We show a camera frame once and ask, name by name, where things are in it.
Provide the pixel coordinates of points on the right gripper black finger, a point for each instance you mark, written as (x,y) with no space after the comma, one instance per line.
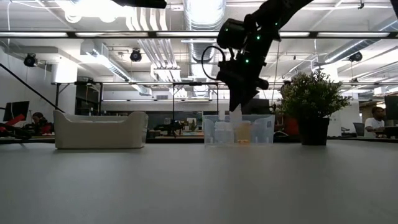
(247,96)
(234,99)

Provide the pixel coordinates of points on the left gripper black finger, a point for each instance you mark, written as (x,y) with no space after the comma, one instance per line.
(140,3)

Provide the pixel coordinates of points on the clear plastic pill jar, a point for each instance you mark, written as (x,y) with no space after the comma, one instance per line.
(236,114)
(223,133)

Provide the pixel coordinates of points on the amber pill bottle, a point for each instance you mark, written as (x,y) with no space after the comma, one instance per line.
(244,133)

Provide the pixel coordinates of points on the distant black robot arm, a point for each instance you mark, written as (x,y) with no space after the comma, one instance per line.
(169,127)

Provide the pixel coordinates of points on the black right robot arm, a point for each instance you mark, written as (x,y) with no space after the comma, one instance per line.
(264,25)

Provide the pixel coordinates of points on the clear plastic bin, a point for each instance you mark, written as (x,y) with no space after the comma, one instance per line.
(264,130)

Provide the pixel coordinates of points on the white opaque plastic bin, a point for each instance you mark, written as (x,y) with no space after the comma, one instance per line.
(99,133)

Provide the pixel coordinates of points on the black computer monitor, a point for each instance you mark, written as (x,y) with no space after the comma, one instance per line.
(262,107)
(391,107)

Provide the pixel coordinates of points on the black ceiling spotlight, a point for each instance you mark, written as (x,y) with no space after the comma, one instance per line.
(30,60)
(136,55)
(355,56)

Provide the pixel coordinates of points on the potted green plant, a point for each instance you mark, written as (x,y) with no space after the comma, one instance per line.
(311,93)

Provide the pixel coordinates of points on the grey table mat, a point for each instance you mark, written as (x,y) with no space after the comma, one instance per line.
(186,193)

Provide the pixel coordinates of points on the person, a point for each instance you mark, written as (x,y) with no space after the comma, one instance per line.
(376,121)
(38,123)

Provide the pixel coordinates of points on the tilted black monitor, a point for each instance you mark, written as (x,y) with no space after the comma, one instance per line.
(15,110)

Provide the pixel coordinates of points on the distant black frame stand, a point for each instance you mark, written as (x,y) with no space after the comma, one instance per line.
(195,84)

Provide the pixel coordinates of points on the silver ceiling air duct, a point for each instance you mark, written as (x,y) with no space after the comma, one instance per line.
(351,46)
(203,18)

